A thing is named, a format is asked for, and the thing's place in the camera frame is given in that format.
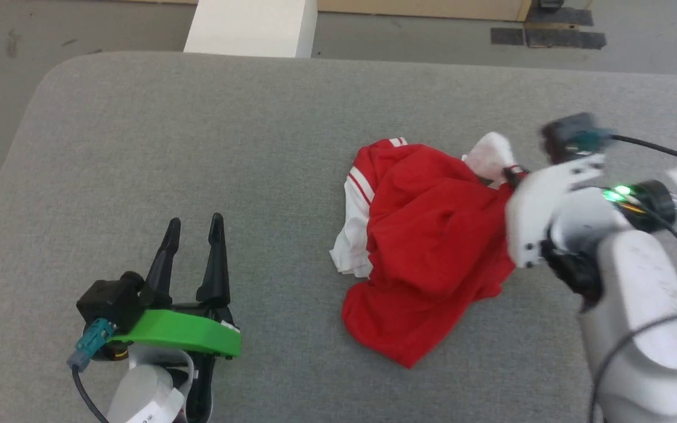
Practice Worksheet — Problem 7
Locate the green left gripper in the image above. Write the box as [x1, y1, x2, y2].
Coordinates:
[106, 213, 242, 359]

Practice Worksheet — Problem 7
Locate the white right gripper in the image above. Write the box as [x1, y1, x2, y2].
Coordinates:
[503, 154, 606, 270]

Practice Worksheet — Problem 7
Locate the red and white garment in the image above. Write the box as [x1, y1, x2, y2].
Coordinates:
[330, 132, 532, 370]

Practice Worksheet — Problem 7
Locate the black floor tape patch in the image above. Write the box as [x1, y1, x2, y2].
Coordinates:
[527, 7, 594, 27]
[525, 28, 607, 50]
[490, 28, 525, 46]

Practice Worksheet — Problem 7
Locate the black cable with teal plug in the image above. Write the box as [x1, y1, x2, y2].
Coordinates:
[577, 130, 677, 172]
[67, 318, 117, 423]

